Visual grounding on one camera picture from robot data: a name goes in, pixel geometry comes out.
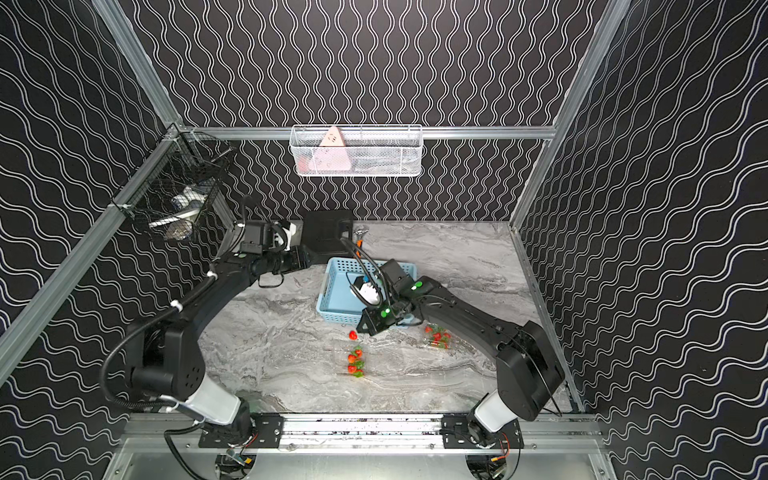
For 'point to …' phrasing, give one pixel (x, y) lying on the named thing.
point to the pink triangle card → (332, 155)
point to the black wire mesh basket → (168, 190)
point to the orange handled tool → (359, 241)
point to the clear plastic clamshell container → (457, 345)
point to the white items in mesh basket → (180, 225)
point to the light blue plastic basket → (336, 300)
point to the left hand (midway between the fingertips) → (310, 252)
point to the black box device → (323, 233)
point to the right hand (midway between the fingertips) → (359, 328)
